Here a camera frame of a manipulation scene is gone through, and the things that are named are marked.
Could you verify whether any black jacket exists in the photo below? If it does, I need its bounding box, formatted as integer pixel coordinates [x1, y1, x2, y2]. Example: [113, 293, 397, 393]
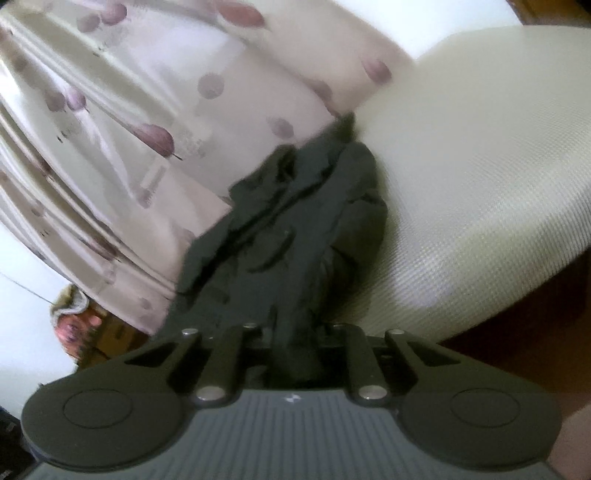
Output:
[159, 115, 388, 382]

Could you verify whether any wooden dresser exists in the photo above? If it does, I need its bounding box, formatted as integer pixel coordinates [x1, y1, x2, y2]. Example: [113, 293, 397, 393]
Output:
[76, 311, 149, 370]

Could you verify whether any floral covered object on dresser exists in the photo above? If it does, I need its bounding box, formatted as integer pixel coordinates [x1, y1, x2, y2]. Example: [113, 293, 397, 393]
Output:
[50, 284, 103, 361]

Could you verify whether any floral pink curtain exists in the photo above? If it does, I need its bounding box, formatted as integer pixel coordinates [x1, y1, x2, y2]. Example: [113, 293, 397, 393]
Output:
[1, 1, 413, 333]

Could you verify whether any brown wooden door frame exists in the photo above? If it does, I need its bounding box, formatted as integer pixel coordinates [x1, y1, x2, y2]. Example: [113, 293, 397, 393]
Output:
[507, 0, 590, 28]

